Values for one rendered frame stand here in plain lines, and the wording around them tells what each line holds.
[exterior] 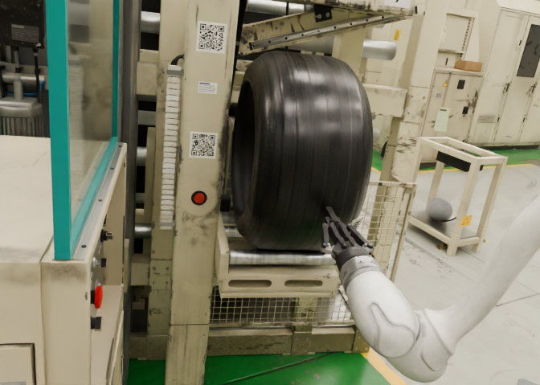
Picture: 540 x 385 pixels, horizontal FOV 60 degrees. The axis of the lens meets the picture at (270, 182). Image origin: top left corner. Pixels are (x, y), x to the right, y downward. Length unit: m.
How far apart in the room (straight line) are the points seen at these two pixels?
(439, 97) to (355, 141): 4.96
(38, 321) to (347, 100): 0.88
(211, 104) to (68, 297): 0.78
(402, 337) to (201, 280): 0.78
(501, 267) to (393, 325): 0.24
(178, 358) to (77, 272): 1.08
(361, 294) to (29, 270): 0.57
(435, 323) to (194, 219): 0.74
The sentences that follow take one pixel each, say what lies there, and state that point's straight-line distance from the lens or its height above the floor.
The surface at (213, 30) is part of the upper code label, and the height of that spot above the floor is 1.53.
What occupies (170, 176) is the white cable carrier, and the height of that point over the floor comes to 1.12.
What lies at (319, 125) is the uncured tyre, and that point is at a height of 1.34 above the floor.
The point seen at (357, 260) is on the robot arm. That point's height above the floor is 1.13.
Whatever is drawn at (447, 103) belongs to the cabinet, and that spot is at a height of 0.85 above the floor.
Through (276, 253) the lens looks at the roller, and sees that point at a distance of 1.42.
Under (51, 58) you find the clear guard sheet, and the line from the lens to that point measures 0.56.
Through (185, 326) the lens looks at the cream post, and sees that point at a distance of 1.61.
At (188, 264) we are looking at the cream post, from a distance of 1.48.
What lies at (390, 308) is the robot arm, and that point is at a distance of 0.90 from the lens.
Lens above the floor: 1.58
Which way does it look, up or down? 19 degrees down
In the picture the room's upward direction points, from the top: 7 degrees clockwise
